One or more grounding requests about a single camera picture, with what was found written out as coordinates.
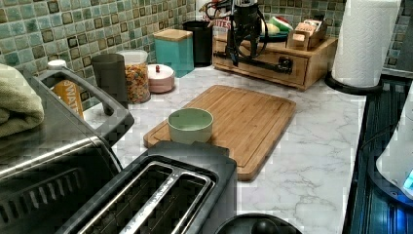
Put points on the wooden tea bag organizer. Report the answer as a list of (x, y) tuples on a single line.
[(307, 35)]

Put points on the snack box with red text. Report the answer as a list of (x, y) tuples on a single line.
[(217, 17)]

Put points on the plate with toy food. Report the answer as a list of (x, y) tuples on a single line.
[(276, 29)]

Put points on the stainless toaster oven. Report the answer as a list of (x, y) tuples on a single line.
[(48, 173)]

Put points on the bamboo cutting board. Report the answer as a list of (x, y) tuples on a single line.
[(249, 124)]

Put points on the green ceramic bowl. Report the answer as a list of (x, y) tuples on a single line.
[(188, 125)]

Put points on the teal canister with wooden lid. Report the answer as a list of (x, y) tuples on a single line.
[(174, 48)]

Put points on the black two-slot toaster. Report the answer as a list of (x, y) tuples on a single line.
[(172, 188)]

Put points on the glass cereal jar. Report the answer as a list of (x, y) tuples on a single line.
[(136, 73)]

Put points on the black tall canister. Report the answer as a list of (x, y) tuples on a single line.
[(202, 41)]

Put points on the black round lid with knob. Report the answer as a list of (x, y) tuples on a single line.
[(256, 224)]

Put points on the dark grey cylindrical canister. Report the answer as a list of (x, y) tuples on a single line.
[(110, 76)]

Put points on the white kettle with blue light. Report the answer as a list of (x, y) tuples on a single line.
[(391, 170)]

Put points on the pink lidded pot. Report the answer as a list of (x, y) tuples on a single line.
[(161, 78)]

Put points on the white paper towel roll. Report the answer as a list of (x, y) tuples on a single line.
[(364, 38)]

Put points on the dark drying mat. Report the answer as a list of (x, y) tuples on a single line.
[(376, 206)]

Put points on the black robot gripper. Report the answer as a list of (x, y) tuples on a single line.
[(245, 22)]

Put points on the black drawer handle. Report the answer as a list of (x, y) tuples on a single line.
[(284, 65)]

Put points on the wooden drawer box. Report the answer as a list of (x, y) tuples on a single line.
[(308, 66)]

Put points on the orange bottle with white cap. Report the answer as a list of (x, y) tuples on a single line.
[(67, 90)]

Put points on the black paper towel holder base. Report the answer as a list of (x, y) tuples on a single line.
[(351, 90)]

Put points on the folded green towel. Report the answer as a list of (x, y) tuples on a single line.
[(21, 108)]

